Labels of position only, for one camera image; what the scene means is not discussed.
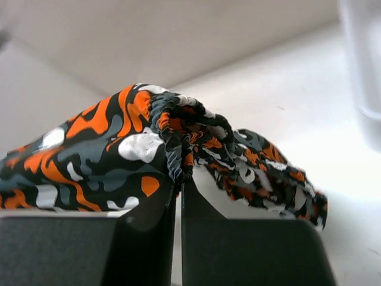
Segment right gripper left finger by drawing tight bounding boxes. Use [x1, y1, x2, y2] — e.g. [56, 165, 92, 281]
[1, 179, 176, 285]

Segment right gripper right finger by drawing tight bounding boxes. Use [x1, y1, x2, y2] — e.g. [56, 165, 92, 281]
[181, 181, 336, 286]

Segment orange camouflage shorts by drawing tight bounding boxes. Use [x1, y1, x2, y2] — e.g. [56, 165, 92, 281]
[1, 83, 328, 230]

